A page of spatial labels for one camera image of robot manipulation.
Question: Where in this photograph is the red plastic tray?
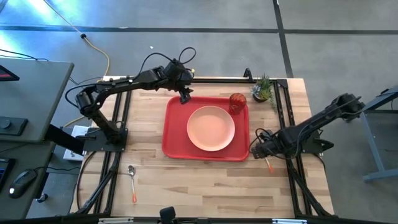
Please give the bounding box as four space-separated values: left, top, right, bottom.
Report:
161 95 251 162

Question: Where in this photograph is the black computer mouse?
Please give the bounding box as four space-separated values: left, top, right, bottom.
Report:
8 169 38 199

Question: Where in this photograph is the grey metal table stand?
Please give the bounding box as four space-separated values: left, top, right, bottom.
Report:
360 85 398 183

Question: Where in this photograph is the small black rounded device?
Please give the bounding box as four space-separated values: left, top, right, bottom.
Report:
159 206 177 224

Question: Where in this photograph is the spoon with orange handle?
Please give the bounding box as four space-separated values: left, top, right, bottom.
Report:
127 165 138 204

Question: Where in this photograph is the red ribbed plastic cup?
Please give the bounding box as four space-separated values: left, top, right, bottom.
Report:
229 92 248 116

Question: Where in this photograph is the small potted succulent plant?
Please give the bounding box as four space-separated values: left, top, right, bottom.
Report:
250 73 277 111

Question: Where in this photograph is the silver metal bracket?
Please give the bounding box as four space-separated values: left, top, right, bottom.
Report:
272 218 308 224
98 217 134 224

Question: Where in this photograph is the peach round plate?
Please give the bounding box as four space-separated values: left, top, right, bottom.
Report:
187 105 236 152

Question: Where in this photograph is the black aluminium table frame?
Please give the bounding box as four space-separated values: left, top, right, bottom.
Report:
71 76 335 224

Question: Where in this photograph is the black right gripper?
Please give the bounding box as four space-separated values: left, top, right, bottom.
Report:
251 130 283 161

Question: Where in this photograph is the dark grey desk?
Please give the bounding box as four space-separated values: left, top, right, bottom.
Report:
0 141 56 220

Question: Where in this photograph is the black keyboard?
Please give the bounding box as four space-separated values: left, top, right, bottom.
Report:
0 157 16 192

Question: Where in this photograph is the light grey desk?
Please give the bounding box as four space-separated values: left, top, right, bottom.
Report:
0 58 75 143

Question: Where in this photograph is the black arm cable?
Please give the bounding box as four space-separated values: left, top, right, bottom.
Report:
136 46 197 78
248 127 276 153

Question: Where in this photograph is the fork with orange handle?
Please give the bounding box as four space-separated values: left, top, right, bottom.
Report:
264 157 275 174

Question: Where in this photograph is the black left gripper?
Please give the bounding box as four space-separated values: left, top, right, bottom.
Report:
164 60 195 105

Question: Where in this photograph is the white power box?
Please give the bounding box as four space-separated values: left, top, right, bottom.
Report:
63 125 91 162

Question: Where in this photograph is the black flat bar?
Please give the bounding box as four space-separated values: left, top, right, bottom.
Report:
45 124 85 156

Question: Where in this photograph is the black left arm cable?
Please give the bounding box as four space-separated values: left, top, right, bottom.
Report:
136 46 197 78

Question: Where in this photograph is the yellow floor cable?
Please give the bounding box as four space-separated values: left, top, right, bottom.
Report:
43 0 111 128

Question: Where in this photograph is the black monitor with red stripe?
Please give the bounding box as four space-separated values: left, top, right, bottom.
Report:
0 64 20 82

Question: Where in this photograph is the black desk pad device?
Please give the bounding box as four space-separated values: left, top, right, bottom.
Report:
0 116 29 137

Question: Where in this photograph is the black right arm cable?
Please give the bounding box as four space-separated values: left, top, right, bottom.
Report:
248 127 276 153

